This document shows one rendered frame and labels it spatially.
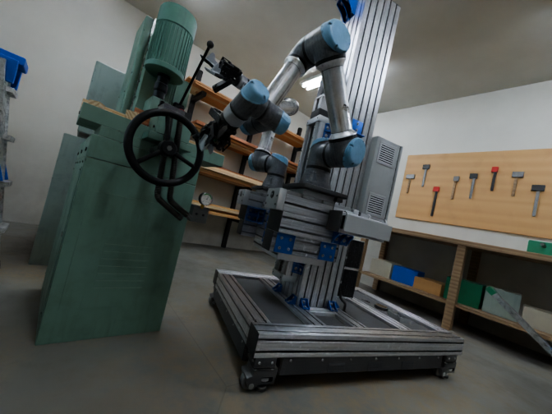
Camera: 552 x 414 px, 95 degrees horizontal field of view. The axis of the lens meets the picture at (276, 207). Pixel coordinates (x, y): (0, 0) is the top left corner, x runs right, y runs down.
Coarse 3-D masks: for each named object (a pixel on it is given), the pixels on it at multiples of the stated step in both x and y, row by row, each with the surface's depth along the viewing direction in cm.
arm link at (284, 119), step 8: (272, 104) 80; (264, 112) 79; (272, 112) 80; (280, 112) 82; (256, 120) 83; (264, 120) 81; (272, 120) 81; (280, 120) 82; (288, 120) 84; (256, 128) 89; (264, 128) 86; (272, 128) 84; (280, 128) 84
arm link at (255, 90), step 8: (256, 80) 75; (248, 88) 74; (256, 88) 73; (264, 88) 77; (240, 96) 76; (248, 96) 74; (256, 96) 74; (264, 96) 75; (232, 104) 78; (240, 104) 77; (248, 104) 76; (256, 104) 76; (264, 104) 78; (232, 112) 79; (240, 112) 78; (248, 112) 78; (256, 112) 78
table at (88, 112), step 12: (84, 108) 92; (96, 108) 94; (84, 120) 95; (96, 120) 95; (108, 120) 97; (120, 120) 100; (144, 132) 104; (156, 132) 100; (156, 144) 110; (180, 144) 107; (192, 144) 120; (192, 156) 120; (204, 156) 124; (216, 156) 128
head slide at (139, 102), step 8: (144, 64) 130; (144, 72) 125; (144, 80) 125; (152, 80) 128; (144, 88) 126; (152, 88) 128; (168, 88) 133; (136, 96) 127; (144, 96) 126; (168, 96) 133; (136, 104) 124; (144, 104) 127
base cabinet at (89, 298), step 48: (96, 192) 97; (144, 192) 108; (192, 192) 122; (96, 240) 99; (144, 240) 111; (48, 288) 94; (96, 288) 101; (144, 288) 113; (48, 336) 93; (96, 336) 103
